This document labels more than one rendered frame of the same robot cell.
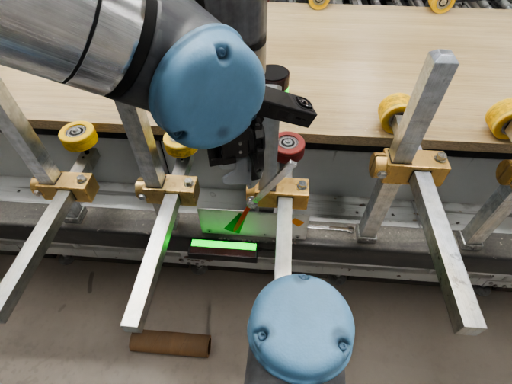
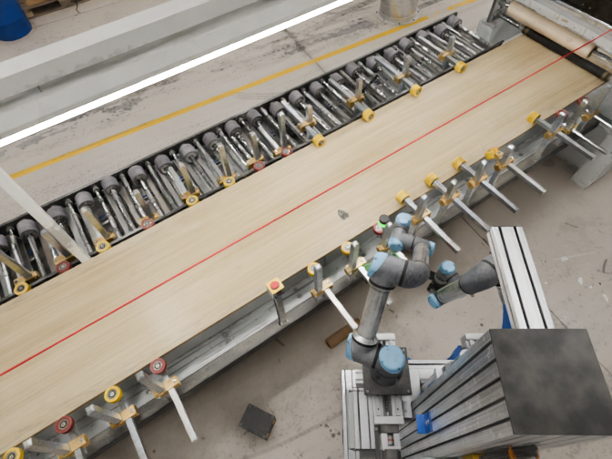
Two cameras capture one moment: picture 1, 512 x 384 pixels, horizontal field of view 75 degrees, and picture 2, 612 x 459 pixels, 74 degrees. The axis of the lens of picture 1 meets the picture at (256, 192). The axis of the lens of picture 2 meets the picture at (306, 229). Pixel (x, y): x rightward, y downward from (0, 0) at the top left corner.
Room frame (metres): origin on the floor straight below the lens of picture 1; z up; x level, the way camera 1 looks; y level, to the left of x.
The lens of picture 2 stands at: (-0.25, 1.09, 3.08)
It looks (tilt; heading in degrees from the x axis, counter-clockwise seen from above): 58 degrees down; 325
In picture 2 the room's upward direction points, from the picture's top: 4 degrees counter-clockwise
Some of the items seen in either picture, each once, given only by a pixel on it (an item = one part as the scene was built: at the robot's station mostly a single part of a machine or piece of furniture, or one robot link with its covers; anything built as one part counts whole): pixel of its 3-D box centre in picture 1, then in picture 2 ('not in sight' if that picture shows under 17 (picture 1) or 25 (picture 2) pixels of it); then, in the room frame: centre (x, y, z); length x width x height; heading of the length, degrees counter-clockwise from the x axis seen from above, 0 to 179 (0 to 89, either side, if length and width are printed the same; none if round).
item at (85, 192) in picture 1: (64, 186); (321, 288); (0.53, 0.45, 0.82); 0.13 x 0.06 x 0.05; 85
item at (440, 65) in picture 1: (394, 169); (416, 219); (0.47, -0.27, 0.94); 0.03 x 0.03 x 0.48; 85
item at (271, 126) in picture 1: (267, 185); (384, 245); (0.49, -0.02, 0.87); 0.03 x 0.03 x 0.48; 85
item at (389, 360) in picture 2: not in sight; (389, 360); (-0.07, 0.55, 1.21); 0.13 x 0.12 x 0.14; 30
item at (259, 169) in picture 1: (254, 155); not in sight; (0.36, 0.00, 1.07); 0.05 x 0.02 x 0.09; 15
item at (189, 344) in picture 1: (171, 343); (343, 332); (0.41, 0.33, 0.04); 0.30 x 0.08 x 0.08; 85
